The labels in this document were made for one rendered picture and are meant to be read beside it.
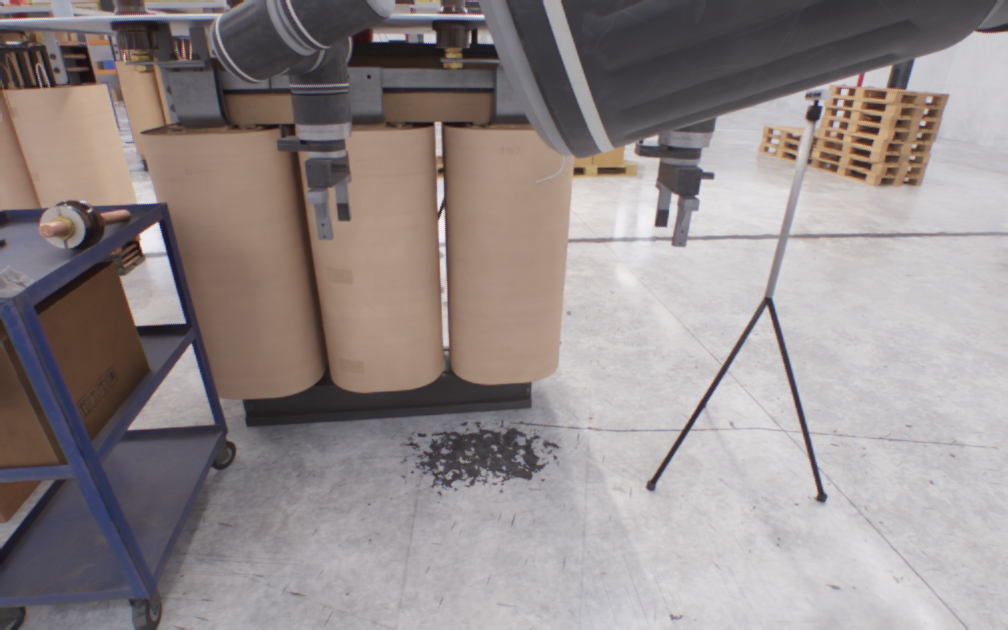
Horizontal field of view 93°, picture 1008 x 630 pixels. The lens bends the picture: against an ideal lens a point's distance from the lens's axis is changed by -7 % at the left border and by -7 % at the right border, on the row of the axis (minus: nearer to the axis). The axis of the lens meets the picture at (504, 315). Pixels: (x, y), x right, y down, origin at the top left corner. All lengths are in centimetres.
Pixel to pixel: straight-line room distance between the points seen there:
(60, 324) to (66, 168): 254
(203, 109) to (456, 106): 71
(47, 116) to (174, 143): 216
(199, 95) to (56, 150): 221
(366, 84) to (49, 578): 150
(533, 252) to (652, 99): 138
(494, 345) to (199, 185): 102
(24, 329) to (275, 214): 78
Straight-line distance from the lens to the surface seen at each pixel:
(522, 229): 163
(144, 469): 195
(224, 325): 184
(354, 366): 182
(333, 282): 170
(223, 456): 200
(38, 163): 389
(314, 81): 105
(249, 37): 91
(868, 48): 33
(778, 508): 193
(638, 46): 28
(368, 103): 158
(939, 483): 235
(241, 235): 170
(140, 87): 770
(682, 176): 105
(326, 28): 86
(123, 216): 162
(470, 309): 174
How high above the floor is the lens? 125
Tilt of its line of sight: 26 degrees down
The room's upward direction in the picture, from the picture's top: 1 degrees clockwise
